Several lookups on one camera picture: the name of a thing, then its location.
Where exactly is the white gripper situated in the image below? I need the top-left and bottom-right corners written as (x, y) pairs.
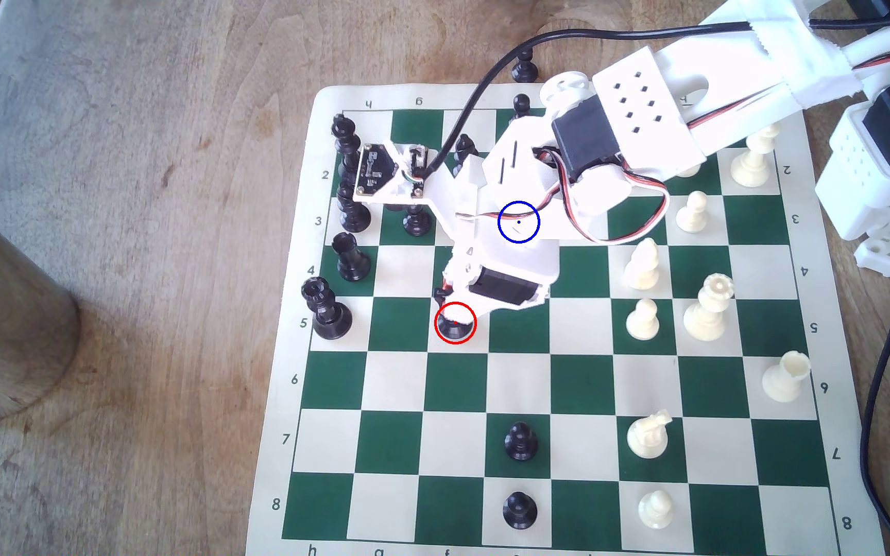
top-left (433, 118), bottom-right (571, 311)

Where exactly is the black knight chess piece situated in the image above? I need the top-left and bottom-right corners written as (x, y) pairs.
top-left (434, 287), bottom-right (475, 344)

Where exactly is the green and white chess mat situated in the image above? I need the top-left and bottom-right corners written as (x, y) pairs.
top-left (244, 77), bottom-right (890, 556)

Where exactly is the black rook chess piece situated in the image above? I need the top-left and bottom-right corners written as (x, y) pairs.
top-left (332, 232), bottom-right (372, 282)

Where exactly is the white pawn chess piece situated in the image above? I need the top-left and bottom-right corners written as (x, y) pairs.
top-left (638, 490), bottom-right (675, 531)
top-left (676, 190), bottom-right (709, 234)
top-left (626, 298), bottom-right (661, 341)

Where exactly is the black queen chess piece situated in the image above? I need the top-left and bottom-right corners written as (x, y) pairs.
top-left (300, 276), bottom-right (353, 341)

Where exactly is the black king chess piece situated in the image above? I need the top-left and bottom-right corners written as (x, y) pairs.
top-left (331, 113), bottom-right (369, 190)

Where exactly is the white queen chess piece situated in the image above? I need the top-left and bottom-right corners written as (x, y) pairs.
top-left (683, 272), bottom-right (735, 342)

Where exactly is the white knight chess piece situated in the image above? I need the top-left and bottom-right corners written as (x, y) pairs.
top-left (626, 409), bottom-right (674, 460)

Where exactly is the white king chess piece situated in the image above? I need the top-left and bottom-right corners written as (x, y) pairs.
top-left (730, 124), bottom-right (782, 188)

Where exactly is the white rook chess piece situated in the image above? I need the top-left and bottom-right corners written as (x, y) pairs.
top-left (762, 350), bottom-right (812, 403)

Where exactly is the red white black servo wire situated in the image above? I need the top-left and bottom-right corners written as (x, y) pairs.
top-left (456, 147), bottom-right (672, 247)

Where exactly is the camera board on white mount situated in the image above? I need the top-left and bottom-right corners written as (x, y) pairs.
top-left (352, 141), bottom-right (446, 213)

